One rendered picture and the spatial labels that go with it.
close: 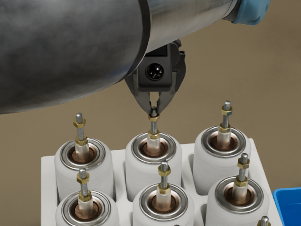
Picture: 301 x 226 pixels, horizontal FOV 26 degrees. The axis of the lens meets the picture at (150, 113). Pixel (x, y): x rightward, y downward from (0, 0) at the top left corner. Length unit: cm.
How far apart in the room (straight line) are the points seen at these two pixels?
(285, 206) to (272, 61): 55
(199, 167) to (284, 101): 53
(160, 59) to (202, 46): 87
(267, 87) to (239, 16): 92
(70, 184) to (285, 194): 40
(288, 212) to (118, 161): 34
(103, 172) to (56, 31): 71
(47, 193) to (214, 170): 29
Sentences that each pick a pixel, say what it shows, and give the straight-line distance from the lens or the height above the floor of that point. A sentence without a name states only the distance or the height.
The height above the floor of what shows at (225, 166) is 24.
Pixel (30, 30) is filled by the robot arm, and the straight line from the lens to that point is 36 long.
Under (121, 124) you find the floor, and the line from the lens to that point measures 150.
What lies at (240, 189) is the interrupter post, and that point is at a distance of 100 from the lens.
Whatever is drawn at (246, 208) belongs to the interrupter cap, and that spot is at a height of 25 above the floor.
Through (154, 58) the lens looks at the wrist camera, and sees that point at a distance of 88.
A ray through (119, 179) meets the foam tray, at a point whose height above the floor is 18.
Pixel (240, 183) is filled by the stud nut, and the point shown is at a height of 29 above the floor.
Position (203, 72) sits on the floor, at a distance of 165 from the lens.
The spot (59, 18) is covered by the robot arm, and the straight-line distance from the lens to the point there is 37.
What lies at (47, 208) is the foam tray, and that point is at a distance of 111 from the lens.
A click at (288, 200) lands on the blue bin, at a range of 124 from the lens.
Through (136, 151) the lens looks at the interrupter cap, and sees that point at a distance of 108.
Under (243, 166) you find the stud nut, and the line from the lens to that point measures 97.
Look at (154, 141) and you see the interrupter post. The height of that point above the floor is 28.
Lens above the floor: 102
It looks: 42 degrees down
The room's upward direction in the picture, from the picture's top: straight up
